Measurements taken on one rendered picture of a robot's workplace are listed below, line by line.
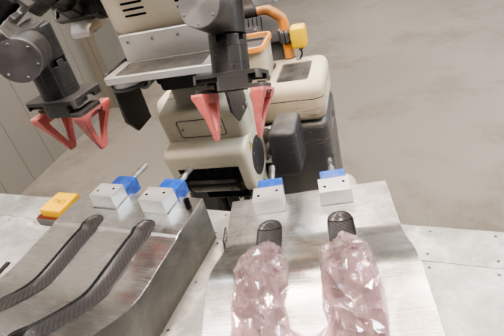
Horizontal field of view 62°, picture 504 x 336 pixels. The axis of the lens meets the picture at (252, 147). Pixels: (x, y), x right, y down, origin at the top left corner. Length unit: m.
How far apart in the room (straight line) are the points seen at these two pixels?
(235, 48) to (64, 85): 0.26
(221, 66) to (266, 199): 0.22
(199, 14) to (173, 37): 0.37
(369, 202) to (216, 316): 0.30
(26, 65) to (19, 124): 2.55
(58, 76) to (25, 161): 2.50
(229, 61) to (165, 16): 0.36
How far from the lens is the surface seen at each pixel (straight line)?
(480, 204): 2.02
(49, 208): 0.99
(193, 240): 0.70
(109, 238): 0.72
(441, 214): 1.95
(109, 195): 0.77
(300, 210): 0.68
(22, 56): 0.61
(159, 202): 0.70
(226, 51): 0.62
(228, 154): 1.01
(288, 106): 1.25
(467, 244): 0.70
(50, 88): 0.69
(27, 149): 3.18
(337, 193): 0.67
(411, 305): 0.51
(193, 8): 0.57
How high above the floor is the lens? 1.29
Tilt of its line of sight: 30 degrees down
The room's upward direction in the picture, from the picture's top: 15 degrees counter-clockwise
